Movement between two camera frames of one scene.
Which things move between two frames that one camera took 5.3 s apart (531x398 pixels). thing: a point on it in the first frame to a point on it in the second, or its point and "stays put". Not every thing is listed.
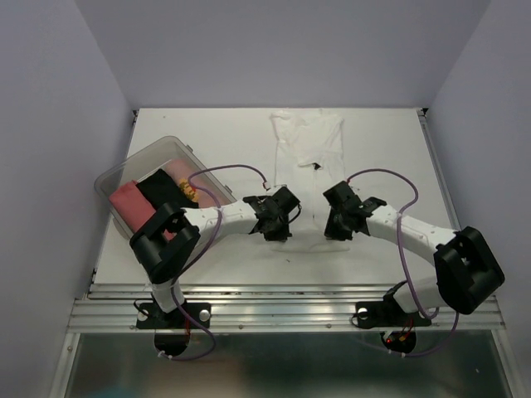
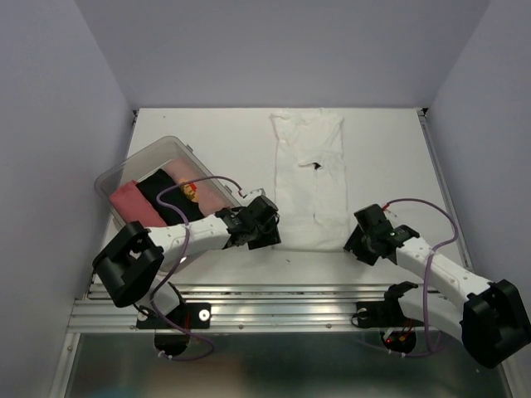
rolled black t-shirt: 159,189 stays put
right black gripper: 331,231 to 353,243
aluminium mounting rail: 258,308 stays put
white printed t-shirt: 309,160 stays put
